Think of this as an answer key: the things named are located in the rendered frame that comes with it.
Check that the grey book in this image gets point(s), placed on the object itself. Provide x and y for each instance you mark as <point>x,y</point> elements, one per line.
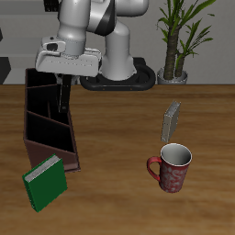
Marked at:
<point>170,123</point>

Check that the green book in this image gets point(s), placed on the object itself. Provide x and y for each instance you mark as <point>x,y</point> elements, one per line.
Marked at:
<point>46,185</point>

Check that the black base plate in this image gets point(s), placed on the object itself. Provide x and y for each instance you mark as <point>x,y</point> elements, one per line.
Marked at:
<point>143,80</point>

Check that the green pot plant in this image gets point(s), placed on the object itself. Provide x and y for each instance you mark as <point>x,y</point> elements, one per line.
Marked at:
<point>172,52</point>

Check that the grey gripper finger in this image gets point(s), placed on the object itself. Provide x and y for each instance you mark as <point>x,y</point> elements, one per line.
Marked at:
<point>58,78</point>

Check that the dark brown desk caddy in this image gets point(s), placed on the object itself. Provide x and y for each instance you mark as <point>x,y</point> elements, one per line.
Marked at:
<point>46,131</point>

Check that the red patterned mug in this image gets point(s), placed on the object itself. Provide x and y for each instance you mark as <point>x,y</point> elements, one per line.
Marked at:
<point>173,176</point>

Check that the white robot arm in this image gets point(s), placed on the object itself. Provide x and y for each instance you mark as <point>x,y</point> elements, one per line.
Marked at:
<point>117,52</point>

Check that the black book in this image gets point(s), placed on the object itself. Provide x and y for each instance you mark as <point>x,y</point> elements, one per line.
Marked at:
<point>64,97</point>

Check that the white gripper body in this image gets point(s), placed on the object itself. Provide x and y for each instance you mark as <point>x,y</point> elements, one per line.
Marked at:
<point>70,64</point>

